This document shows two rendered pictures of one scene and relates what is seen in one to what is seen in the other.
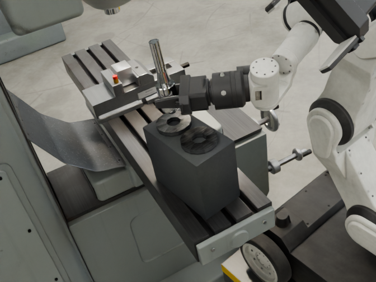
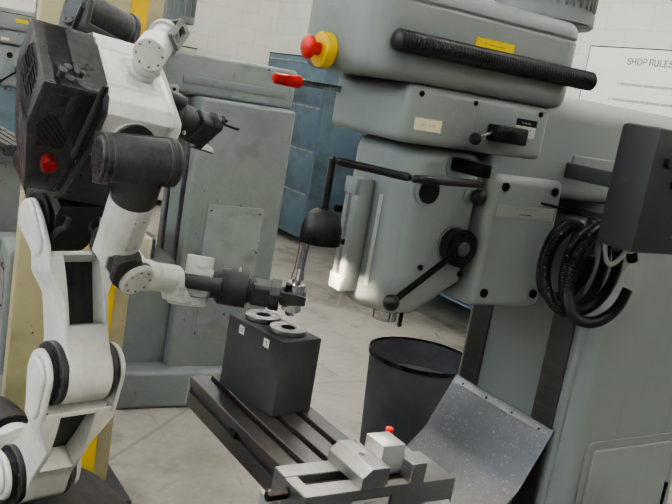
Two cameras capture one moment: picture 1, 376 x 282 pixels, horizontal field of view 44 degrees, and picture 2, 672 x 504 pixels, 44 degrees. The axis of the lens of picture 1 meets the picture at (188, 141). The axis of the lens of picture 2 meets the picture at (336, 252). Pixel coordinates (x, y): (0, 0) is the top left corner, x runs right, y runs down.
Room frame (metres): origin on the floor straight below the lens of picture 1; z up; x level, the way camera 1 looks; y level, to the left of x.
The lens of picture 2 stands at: (2.83, -0.29, 1.70)
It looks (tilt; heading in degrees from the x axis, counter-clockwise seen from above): 11 degrees down; 168
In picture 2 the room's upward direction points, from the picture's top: 10 degrees clockwise
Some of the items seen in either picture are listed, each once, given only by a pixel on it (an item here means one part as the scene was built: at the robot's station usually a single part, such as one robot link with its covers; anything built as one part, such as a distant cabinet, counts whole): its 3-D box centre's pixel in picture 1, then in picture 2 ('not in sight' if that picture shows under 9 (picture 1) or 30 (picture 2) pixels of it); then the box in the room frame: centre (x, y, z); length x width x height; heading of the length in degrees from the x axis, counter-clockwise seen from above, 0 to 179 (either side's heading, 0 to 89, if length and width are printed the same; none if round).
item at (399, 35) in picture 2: not in sight; (500, 62); (1.44, 0.23, 1.79); 0.45 x 0.04 x 0.04; 111
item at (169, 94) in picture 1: (168, 97); (293, 298); (0.94, 0.03, 1.20); 0.05 x 0.05 x 0.06
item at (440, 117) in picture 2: not in sight; (439, 117); (1.31, 0.19, 1.68); 0.34 x 0.24 x 0.10; 111
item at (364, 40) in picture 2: not in sight; (441, 44); (1.32, 0.16, 1.81); 0.47 x 0.26 x 0.16; 111
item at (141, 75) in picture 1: (139, 71); (358, 463); (1.41, 0.12, 1.02); 0.12 x 0.06 x 0.04; 21
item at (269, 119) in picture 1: (262, 121); not in sight; (1.50, -0.32, 0.63); 0.16 x 0.12 x 0.12; 111
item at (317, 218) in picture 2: not in sight; (322, 225); (1.43, -0.02, 1.46); 0.07 x 0.07 x 0.06
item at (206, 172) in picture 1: (191, 159); (269, 359); (0.89, 0.00, 1.03); 0.22 x 0.12 x 0.20; 32
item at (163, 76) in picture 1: (159, 63); (301, 260); (0.94, 0.03, 1.29); 0.03 x 0.03 x 0.11
